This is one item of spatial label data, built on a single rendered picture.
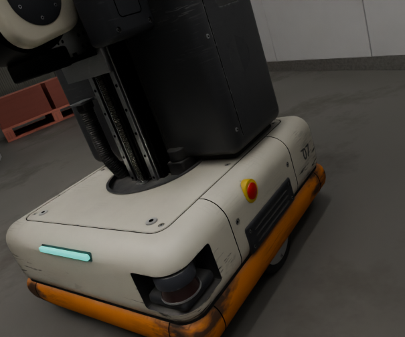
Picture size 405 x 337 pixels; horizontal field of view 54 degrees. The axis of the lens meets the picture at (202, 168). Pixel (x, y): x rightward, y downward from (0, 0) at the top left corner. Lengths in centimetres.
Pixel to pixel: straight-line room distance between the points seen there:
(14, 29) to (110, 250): 42
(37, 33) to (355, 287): 78
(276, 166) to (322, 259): 25
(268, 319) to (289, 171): 35
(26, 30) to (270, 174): 56
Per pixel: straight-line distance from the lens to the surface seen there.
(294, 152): 102
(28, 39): 77
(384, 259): 98
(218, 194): 79
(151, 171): 99
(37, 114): 509
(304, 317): 87
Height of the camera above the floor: 60
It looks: 20 degrees down
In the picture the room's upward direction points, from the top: 20 degrees counter-clockwise
